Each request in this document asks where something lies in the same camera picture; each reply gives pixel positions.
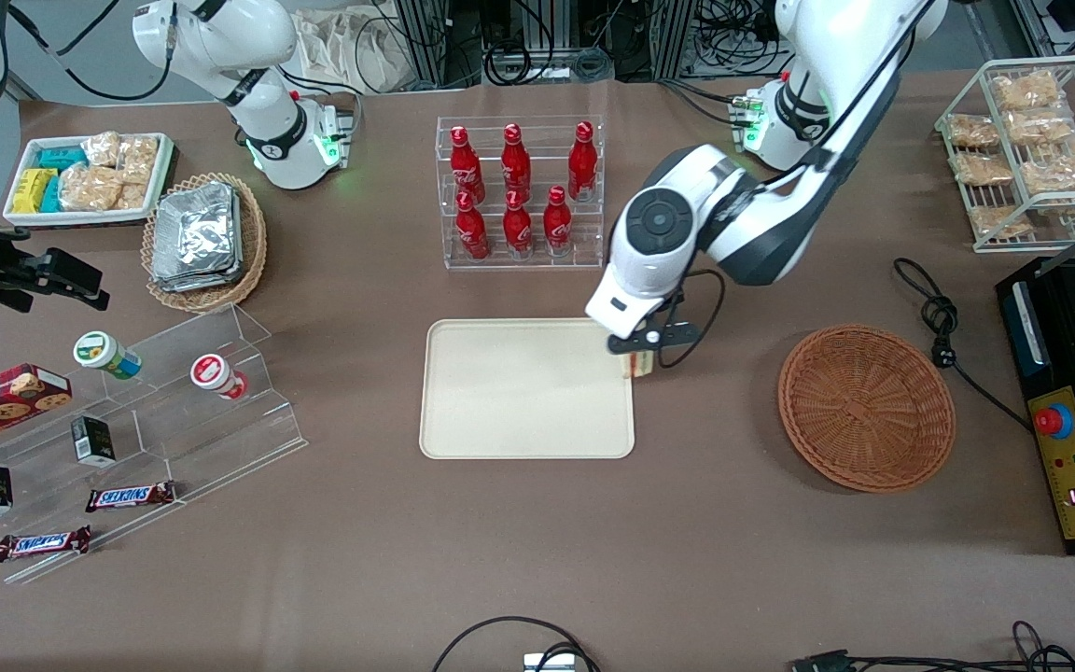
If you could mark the beige rectangular serving tray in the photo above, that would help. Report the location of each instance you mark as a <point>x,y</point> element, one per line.
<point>526,387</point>

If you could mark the white rectangular snack tray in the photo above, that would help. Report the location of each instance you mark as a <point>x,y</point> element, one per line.
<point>80,217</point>

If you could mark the small white device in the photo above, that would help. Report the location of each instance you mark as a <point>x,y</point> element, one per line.
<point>547,663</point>

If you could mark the triangular sandwich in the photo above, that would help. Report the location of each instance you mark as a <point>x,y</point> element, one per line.
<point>640,366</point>

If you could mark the light wicker basket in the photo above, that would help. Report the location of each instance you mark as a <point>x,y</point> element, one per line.
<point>253,233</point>

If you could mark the red lid yogurt cup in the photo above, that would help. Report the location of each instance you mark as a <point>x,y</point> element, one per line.
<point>216,375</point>

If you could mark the Snickers chocolate bar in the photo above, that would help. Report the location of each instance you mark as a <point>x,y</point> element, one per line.
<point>130,496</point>
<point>43,543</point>

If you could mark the green lid yogurt cup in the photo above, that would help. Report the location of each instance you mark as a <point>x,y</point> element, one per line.
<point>104,355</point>

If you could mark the white fabric bag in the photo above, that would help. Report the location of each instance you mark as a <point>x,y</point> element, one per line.
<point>351,51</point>

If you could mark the clear acrylic tiered stand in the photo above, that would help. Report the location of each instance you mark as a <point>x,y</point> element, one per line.
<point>220,439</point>

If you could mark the red cola bottle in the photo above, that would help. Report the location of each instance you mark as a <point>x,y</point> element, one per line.
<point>518,229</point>
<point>467,168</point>
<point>473,231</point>
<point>582,166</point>
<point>557,224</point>
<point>516,166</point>

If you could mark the clear acrylic bottle rack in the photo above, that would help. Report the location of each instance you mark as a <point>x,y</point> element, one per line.
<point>584,247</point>

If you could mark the aluminium frame post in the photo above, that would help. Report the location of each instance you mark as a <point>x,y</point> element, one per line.
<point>421,42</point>
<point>673,37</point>

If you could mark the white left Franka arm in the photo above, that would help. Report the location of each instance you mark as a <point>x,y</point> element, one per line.
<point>761,224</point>

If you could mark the teal snack packet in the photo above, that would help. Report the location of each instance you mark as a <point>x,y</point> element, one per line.
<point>62,158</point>
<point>51,196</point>

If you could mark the silver foil container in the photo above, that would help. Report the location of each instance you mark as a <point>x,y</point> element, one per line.
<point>194,224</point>
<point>197,278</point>

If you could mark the clear rice cracker bag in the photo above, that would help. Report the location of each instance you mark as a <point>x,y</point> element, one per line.
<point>132,196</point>
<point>138,159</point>
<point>102,149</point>
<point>90,188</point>

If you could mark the brown round wicker basket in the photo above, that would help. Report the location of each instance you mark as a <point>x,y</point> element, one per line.
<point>864,406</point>

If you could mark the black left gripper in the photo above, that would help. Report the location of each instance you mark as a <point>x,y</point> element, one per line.
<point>677,297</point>

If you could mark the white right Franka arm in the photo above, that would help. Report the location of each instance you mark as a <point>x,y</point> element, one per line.
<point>248,56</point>

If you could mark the red emergency stop button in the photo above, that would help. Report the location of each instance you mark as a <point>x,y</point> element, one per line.
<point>1053,422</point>

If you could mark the yellow snack packet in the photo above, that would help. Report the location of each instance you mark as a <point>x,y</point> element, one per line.
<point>32,189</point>

